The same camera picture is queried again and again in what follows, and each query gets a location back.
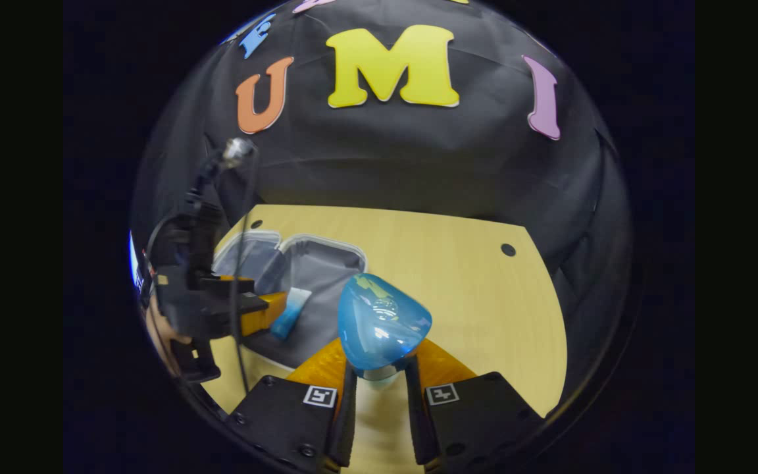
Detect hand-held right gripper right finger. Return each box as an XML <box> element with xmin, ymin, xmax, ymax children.
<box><xmin>404</xmin><ymin>338</ymin><xmax>544</xmax><ymax>473</ymax></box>

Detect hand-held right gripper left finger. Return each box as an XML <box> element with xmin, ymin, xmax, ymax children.
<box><xmin>226</xmin><ymin>338</ymin><xmax>358</xmax><ymax>473</ymax></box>

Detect clear bottle with blue cap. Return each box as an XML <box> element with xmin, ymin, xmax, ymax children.
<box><xmin>338</xmin><ymin>273</ymin><xmax>434</xmax><ymax>386</ymax></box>

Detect white suitcase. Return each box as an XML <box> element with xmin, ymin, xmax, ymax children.
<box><xmin>211</xmin><ymin>228</ymin><xmax>368</xmax><ymax>369</ymax></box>

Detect blue and white panel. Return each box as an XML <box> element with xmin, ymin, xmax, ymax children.
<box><xmin>129</xmin><ymin>230</ymin><xmax>145</xmax><ymax>294</ymax></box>

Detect black backdrop cloth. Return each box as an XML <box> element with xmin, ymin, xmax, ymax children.
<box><xmin>130</xmin><ymin>0</ymin><xmax>633</xmax><ymax>396</ymax></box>

